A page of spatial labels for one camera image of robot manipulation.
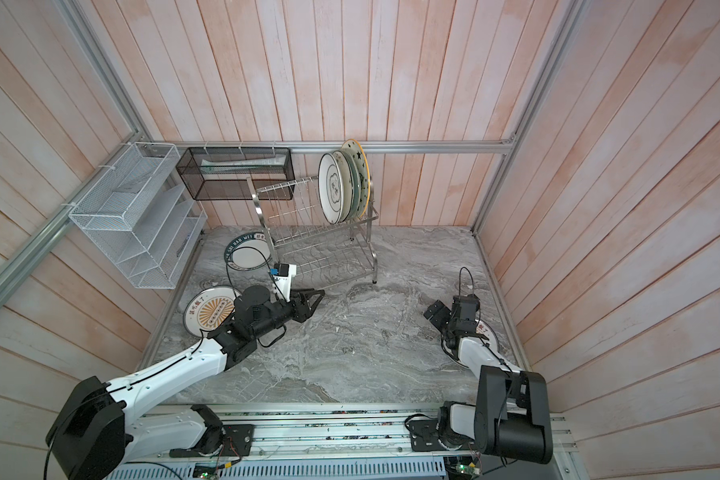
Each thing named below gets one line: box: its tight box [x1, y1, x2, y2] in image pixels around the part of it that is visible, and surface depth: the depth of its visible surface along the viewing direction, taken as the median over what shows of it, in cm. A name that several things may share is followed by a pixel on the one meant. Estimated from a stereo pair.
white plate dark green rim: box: [224, 232, 272, 271], surface depth 117 cm
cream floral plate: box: [332, 150, 354, 223], surface depth 77 cm
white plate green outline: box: [318, 152, 345, 225], surface depth 88 cm
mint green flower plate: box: [339, 148, 361, 221], surface depth 76 cm
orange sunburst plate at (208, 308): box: [184, 286, 236, 337], surface depth 100 cm
